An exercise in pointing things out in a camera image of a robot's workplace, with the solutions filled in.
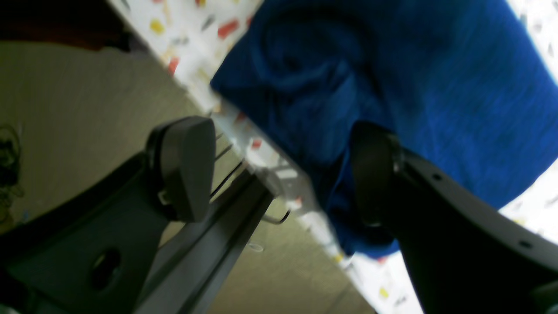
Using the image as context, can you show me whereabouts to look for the terrazzo pattern table cloth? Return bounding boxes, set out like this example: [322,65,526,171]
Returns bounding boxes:
[108,0,557,314]

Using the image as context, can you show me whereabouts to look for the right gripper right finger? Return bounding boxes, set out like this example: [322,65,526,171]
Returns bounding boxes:
[350,123,558,314]

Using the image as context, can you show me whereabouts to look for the dark blue t-shirt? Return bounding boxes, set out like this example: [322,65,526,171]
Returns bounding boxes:
[211,0,558,259]

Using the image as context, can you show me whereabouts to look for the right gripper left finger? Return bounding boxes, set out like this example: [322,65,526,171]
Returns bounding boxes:
[1,116,216,314]

